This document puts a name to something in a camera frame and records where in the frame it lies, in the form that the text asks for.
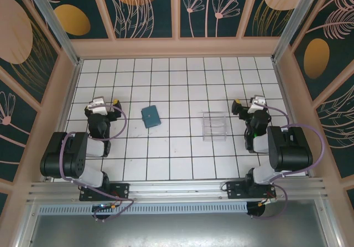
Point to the aluminium mounting rail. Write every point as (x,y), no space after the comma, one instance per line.
(177,189)

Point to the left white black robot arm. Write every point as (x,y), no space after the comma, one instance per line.
(66,153)

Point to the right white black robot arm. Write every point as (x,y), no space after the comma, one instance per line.
(293,147)

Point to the teal leather card holder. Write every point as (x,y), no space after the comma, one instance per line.
(150,117)

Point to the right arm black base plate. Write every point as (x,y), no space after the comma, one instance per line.
(235,189)

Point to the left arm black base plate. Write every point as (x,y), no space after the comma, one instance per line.
(121,189)

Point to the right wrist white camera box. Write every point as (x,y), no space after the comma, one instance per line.
(257,102)

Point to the aluminium frame post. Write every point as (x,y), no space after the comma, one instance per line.
(51,17)
(290,17)

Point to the grey sheet metal plate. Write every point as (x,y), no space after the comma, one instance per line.
(179,230)

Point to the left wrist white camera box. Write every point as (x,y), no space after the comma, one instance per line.
(96,105)

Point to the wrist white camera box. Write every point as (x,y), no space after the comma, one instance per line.
(257,102)
(96,105)

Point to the clear acrylic card stand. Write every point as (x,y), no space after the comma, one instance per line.
(214,136)

